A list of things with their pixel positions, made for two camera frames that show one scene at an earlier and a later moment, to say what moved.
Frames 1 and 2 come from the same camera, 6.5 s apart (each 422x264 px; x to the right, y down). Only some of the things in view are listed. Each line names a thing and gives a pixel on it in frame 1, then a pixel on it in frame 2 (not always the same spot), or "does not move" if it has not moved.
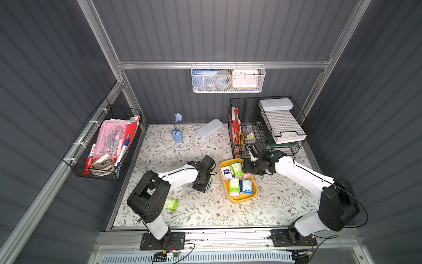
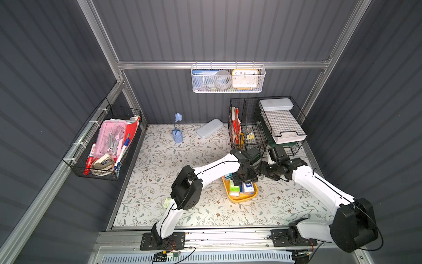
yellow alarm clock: x=245 y=79 does not move
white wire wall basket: x=228 y=78 does not move
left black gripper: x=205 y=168 to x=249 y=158
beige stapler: x=104 y=162 does not move
